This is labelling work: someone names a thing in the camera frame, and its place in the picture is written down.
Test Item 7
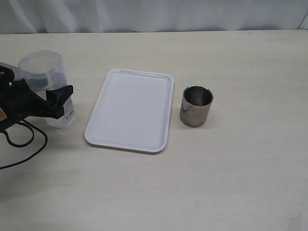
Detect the stainless steel cup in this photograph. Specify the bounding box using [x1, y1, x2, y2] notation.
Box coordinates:
[180, 85, 214, 128]

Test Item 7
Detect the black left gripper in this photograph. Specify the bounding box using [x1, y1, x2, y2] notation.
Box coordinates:
[0, 63, 73, 130]

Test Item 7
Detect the clear plastic measuring container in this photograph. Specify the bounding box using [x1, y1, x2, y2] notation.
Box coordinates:
[17, 50, 76, 128]

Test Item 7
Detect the white backdrop curtain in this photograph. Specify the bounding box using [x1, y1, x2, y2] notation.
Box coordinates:
[0, 0, 308, 34]

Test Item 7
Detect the white rectangular plastic tray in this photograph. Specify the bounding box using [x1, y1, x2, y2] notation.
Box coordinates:
[84, 68, 174, 153]

